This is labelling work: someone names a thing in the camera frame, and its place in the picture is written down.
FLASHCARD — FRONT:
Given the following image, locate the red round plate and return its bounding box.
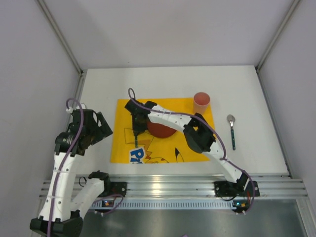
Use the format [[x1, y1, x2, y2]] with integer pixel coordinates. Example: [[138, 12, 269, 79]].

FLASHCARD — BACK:
[[147, 121, 176, 138]]

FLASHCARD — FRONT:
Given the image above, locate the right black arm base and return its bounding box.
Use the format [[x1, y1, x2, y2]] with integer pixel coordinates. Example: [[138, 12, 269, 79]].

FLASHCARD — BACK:
[[214, 181, 260, 198]]

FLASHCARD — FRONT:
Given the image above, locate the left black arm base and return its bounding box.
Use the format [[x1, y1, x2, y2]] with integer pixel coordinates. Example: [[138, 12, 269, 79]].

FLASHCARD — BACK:
[[97, 182, 127, 198]]

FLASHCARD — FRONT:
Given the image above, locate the yellow cartoon placemat cloth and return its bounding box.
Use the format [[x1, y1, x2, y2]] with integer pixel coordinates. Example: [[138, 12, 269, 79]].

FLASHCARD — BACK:
[[110, 99, 210, 164]]

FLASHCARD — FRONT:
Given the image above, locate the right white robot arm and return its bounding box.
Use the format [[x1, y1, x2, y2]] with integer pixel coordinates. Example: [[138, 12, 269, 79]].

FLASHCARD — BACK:
[[125, 98, 255, 192]]

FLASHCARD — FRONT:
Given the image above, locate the perforated grey cable tray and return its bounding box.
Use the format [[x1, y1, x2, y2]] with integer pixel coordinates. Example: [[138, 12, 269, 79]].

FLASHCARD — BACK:
[[90, 199, 236, 210]]

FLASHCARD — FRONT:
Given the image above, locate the pink plastic cup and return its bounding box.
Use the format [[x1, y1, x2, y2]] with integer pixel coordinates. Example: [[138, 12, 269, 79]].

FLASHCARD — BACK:
[[193, 92, 210, 115]]

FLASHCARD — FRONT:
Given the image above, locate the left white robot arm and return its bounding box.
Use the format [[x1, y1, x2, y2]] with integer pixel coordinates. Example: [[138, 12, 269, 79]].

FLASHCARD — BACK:
[[30, 100, 113, 237]]

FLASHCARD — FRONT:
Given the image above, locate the spoon with green handle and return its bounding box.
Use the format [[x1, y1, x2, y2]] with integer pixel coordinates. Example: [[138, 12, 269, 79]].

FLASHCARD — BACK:
[[227, 114, 236, 151]]

